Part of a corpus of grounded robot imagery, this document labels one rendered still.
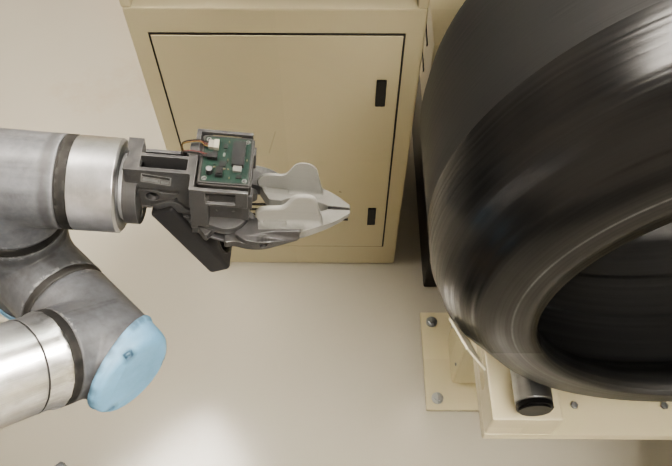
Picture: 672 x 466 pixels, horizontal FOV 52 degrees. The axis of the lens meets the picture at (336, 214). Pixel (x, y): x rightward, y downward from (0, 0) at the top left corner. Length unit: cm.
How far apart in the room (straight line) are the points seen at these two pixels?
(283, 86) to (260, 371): 78
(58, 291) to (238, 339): 122
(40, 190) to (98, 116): 179
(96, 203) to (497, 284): 35
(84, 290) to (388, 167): 103
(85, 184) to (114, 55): 201
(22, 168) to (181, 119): 89
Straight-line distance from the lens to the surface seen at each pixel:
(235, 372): 186
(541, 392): 88
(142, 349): 67
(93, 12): 284
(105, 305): 69
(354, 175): 164
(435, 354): 187
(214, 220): 67
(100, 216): 66
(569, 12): 56
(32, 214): 68
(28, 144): 68
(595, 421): 102
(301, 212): 66
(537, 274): 58
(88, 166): 65
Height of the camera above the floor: 172
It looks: 56 degrees down
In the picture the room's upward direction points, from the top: straight up
